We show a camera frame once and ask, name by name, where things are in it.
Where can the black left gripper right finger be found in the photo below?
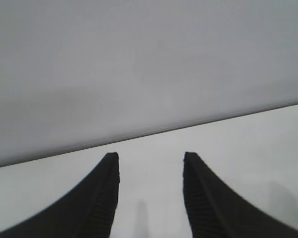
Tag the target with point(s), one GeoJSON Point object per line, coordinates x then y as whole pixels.
{"type": "Point", "coordinates": [213, 205]}

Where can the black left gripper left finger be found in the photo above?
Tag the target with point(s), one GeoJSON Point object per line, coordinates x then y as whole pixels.
{"type": "Point", "coordinates": [89, 203]}

